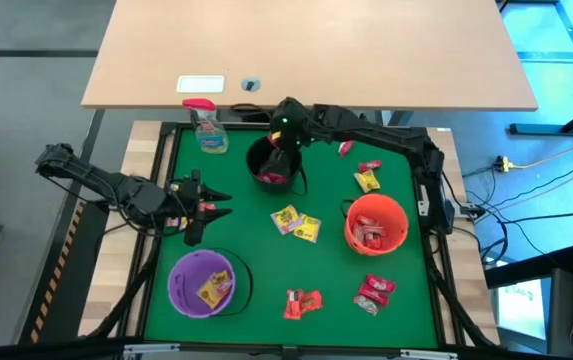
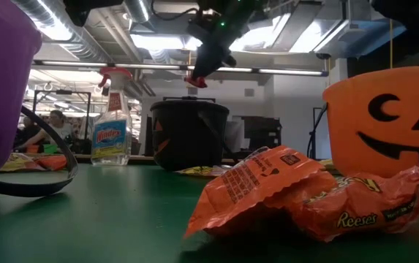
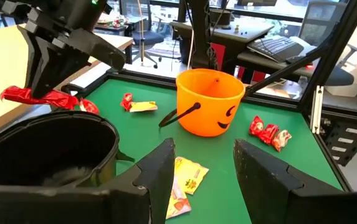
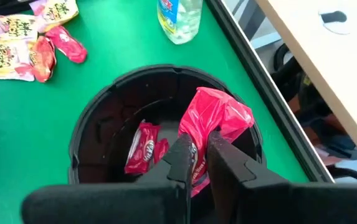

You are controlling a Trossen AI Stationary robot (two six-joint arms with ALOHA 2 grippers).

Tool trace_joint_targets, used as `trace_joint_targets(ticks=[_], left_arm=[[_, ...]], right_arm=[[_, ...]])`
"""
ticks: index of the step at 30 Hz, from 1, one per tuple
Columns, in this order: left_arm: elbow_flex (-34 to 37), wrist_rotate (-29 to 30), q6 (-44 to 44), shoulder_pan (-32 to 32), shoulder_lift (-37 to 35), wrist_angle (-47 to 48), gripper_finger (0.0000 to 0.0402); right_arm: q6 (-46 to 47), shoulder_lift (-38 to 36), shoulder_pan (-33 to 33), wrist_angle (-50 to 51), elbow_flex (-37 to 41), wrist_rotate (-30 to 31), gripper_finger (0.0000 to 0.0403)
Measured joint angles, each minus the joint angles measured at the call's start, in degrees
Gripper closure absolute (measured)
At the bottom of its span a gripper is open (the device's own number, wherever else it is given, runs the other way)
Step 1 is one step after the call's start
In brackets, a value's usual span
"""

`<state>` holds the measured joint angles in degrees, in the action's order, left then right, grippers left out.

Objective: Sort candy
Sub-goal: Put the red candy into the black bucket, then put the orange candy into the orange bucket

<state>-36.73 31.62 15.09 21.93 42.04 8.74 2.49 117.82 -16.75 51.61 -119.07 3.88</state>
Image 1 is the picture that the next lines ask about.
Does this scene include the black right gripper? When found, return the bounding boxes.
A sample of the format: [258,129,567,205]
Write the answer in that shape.
[264,97,318,176]

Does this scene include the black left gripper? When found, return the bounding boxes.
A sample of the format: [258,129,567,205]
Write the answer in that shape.
[165,169,235,247]

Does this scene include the black plastic bucket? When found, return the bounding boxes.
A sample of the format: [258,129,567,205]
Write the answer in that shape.
[244,134,310,197]

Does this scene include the Windex spray bottle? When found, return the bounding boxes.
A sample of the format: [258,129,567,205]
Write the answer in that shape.
[181,98,229,155]

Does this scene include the purple plastic bucket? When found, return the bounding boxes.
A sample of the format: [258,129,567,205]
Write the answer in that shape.
[166,247,254,320]

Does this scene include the white rectangular desk plate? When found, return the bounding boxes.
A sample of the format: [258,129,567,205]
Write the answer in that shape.
[176,74,226,95]

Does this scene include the light wooden desk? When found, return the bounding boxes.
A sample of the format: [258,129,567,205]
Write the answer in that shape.
[80,0,540,112]

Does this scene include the grey desk leg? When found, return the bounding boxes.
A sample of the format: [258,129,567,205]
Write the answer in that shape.
[388,109,415,126]

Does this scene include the orange pumpkin face bucket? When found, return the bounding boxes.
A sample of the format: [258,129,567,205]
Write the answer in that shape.
[340,193,411,258]

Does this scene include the green felt table mat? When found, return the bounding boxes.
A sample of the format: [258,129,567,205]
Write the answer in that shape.
[144,128,440,350]

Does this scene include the black desk leg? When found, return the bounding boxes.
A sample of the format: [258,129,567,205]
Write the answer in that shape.
[78,108,108,166]

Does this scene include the black yellow hazard strip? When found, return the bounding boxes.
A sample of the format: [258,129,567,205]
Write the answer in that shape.
[18,199,112,346]

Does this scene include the yellow power adapter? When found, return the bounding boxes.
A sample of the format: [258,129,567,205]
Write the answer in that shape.
[494,154,516,173]

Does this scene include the black rig crossbar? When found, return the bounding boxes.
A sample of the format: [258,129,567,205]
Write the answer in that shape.
[0,337,573,360]

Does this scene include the black desk base bar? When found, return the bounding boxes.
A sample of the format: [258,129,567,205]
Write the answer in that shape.
[509,97,573,136]

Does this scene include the black side table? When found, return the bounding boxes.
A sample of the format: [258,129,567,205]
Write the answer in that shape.
[483,245,573,290]

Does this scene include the lit white screen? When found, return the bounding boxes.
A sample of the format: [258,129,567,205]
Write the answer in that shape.
[495,278,550,342]

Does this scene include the black aluminium table frame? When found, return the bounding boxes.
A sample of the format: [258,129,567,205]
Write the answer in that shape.
[115,119,472,357]

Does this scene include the black frame strut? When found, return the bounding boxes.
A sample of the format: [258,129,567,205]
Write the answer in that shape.
[425,254,500,350]
[85,234,165,341]

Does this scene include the white metal bracket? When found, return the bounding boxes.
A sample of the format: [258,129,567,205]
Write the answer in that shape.
[417,184,432,218]

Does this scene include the silver metal bracket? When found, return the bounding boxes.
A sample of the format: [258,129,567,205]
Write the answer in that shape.
[398,348,460,360]
[123,342,181,360]

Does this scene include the black cable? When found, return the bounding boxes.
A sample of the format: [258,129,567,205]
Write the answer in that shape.
[485,210,573,227]

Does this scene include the beige cable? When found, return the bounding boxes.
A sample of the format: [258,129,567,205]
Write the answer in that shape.
[510,133,573,169]
[485,157,573,209]

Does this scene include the dark metal floor frame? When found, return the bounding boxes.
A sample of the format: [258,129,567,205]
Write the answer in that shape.
[498,0,573,101]

